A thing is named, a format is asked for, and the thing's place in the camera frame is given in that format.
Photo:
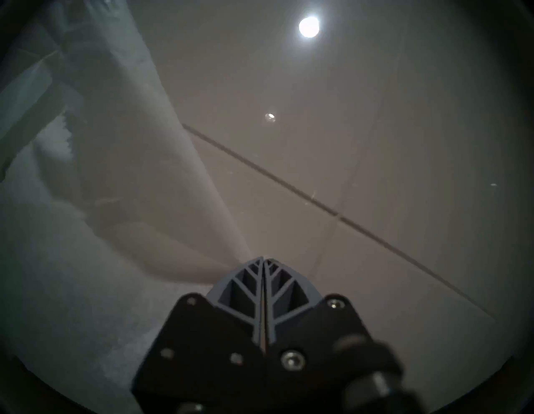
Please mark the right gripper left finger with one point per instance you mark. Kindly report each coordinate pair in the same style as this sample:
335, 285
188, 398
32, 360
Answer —
250, 271

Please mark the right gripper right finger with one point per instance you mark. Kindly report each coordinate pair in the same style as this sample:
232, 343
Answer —
277, 271

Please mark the white paper toilet seat cover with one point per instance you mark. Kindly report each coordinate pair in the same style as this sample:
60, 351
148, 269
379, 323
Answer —
83, 250

